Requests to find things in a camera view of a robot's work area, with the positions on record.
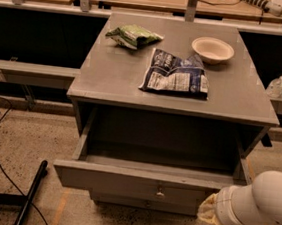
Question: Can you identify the grey top drawer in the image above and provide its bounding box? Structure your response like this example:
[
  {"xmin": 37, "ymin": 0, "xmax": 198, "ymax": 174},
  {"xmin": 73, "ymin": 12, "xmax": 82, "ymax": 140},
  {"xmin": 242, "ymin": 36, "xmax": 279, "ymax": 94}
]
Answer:
[{"xmin": 54, "ymin": 105, "xmax": 261, "ymax": 207}]

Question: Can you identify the grey drawer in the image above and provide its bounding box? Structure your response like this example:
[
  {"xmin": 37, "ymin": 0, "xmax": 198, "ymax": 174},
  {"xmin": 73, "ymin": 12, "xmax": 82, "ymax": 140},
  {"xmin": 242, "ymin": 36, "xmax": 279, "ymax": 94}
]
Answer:
[
  {"xmin": 89, "ymin": 191, "xmax": 197, "ymax": 217},
  {"xmin": 54, "ymin": 105, "xmax": 261, "ymax": 207}
]

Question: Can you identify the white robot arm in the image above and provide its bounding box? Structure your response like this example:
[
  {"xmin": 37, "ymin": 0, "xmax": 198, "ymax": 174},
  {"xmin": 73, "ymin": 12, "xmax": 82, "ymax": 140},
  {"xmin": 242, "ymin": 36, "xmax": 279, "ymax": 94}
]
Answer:
[{"xmin": 197, "ymin": 170, "xmax": 282, "ymax": 225}]

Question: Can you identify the grey bottom drawer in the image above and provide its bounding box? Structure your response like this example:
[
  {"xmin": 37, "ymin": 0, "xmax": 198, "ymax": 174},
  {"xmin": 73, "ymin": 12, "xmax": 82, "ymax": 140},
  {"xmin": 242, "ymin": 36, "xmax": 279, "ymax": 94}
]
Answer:
[{"xmin": 89, "ymin": 191, "xmax": 197, "ymax": 217}]

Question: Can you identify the grey drawer cabinet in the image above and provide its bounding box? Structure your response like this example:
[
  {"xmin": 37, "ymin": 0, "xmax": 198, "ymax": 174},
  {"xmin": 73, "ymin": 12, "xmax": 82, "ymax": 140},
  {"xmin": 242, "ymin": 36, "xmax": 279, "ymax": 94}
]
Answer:
[{"xmin": 54, "ymin": 8, "xmax": 282, "ymax": 225}]

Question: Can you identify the blue snack bag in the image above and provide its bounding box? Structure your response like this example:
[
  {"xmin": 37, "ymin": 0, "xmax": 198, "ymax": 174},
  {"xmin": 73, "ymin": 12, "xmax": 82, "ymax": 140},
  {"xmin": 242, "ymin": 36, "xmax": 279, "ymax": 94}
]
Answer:
[{"xmin": 139, "ymin": 49, "xmax": 209, "ymax": 99}]

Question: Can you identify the clear sanitizer bottle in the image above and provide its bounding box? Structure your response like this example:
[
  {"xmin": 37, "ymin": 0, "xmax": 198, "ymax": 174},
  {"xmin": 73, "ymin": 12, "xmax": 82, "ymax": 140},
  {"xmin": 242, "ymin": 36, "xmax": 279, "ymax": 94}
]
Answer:
[{"xmin": 266, "ymin": 75, "xmax": 282, "ymax": 98}]

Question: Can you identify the white bowl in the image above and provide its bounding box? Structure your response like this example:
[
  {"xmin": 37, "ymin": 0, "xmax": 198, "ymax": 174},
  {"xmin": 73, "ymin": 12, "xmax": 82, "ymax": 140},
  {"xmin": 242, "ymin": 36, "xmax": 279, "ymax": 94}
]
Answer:
[{"xmin": 191, "ymin": 37, "xmax": 235, "ymax": 65}]

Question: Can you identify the green chip bag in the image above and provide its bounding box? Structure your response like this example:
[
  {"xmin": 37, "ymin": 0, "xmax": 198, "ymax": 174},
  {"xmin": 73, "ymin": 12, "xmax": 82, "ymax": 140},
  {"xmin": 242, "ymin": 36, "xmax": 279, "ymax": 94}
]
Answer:
[{"xmin": 105, "ymin": 24, "xmax": 164, "ymax": 50}]

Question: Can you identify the black ribbed tool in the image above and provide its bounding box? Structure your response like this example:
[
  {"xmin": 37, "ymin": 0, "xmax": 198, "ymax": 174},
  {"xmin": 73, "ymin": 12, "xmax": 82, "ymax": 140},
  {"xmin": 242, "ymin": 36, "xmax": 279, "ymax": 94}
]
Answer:
[{"xmin": 241, "ymin": 0, "xmax": 282, "ymax": 16}]

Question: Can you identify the black metal stand leg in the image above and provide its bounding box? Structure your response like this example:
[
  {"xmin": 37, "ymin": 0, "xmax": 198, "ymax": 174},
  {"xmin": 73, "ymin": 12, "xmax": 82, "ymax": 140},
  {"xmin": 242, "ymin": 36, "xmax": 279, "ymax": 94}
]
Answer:
[{"xmin": 0, "ymin": 161, "xmax": 48, "ymax": 225}]

